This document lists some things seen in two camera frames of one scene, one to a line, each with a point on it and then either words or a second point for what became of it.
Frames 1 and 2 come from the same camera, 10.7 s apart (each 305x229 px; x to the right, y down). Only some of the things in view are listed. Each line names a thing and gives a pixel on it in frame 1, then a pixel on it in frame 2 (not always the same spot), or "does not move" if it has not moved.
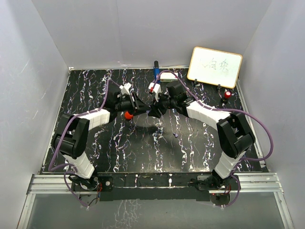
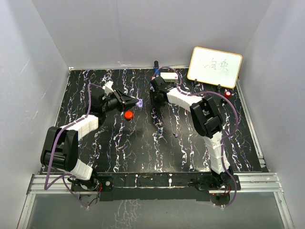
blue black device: (156, 69) does not move
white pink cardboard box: (168, 77) does not move
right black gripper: (155, 110) to (154, 104)
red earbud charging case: (127, 116) does not move
